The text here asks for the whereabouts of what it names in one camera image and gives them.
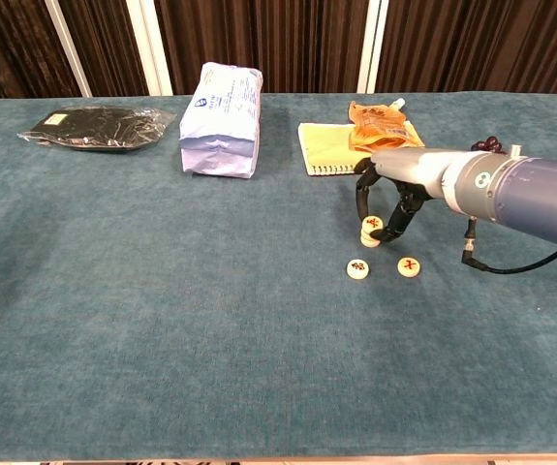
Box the black gloves in plastic bag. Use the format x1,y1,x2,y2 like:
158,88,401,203
15,105,177,153

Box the purple grape bunch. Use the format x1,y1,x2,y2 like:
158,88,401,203
470,137,505,156

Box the white partition post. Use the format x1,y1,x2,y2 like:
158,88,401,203
125,0,174,97
356,0,389,94

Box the thin grey partition post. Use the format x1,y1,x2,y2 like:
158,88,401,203
44,0,94,98

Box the orange spout pouch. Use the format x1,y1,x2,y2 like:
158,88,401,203
348,98,427,155

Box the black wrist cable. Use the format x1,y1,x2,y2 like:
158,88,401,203
460,217,557,275

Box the dark brown pleated curtain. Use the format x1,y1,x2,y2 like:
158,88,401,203
0,0,557,101

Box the white blue paper package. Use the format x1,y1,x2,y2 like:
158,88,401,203
178,61,263,180

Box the spiral bound notebook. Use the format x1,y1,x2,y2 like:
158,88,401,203
297,120,425,177

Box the teal table cloth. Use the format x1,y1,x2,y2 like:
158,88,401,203
0,92,557,461

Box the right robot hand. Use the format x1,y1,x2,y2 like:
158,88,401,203
354,147,459,243

